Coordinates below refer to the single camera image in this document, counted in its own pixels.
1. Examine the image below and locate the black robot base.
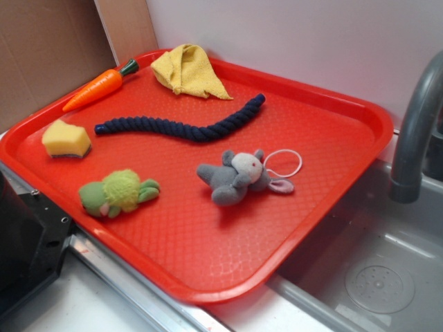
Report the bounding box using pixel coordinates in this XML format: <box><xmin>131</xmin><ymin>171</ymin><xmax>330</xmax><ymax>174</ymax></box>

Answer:
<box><xmin>1</xmin><ymin>175</ymin><xmax>72</xmax><ymax>319</ymax></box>

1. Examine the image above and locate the red plastic tray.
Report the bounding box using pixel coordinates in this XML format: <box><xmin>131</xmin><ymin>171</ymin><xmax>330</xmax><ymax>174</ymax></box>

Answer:
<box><xmin>1</xmin><ymin>51</ymin><xmax>393</xmax><ymax>304</ymax></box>

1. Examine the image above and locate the gray toy sink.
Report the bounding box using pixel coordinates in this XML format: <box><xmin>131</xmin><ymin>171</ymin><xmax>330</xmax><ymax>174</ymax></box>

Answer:
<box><xmin>269</xmin><ymin>160</ymin><xmax>442</xmax><ymax>331</ymax></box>

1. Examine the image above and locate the brown cardboard panel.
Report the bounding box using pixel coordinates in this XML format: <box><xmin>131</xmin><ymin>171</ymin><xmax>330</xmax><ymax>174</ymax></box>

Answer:
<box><xmin>1</xmin><ymin>1</ymin><xmax>158</xmax><ymax>132</ymax></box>

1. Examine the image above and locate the yellow sponge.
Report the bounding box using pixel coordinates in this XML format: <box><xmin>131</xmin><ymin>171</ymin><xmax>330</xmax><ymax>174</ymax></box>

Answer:
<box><xmin>42</xmin><ymin>120</ymin><xmax>92</xmax><ymax>158</ymax></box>

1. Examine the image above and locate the orange toy carrot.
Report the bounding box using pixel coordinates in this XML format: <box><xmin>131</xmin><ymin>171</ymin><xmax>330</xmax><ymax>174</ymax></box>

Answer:
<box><xmin>62</xmin><ymin>59</ymin><xmax>139</xmax><ymax>112</ymax></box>

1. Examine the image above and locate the green plush frog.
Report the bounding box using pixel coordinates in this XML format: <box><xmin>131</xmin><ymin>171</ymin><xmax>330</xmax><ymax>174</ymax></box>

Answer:
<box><xmin>78</xmin><ymin>169</ymin><xmax>160</xmax><ymax>219</ymax></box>

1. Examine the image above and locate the dark blue rope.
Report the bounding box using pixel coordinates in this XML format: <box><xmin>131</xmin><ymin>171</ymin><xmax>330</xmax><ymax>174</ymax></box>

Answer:
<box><xmin>94</xmin><ymin>93</ymin><xmax>266</xmax><ymax>143</ymax></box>

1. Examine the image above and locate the gray plush bunny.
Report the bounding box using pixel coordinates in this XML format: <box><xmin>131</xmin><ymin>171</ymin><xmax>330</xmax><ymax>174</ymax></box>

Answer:
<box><xmin>197</xmin><ymin>149</ymin><xmax>302</xmax><ymax>207</ymax></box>

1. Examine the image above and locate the gray faucet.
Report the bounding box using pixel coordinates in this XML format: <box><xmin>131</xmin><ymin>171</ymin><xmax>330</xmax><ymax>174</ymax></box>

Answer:
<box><xmin>389</xmin><ymin>52</ymin><xmax>442</xmax><ymax>203</ymax></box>

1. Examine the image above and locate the yellow cloth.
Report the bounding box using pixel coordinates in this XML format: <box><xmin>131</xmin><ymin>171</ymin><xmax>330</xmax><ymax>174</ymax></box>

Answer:
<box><xmin>150</xmin><ymin>44</ymin><xmax>233</xmax><ymax>100</ymax></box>

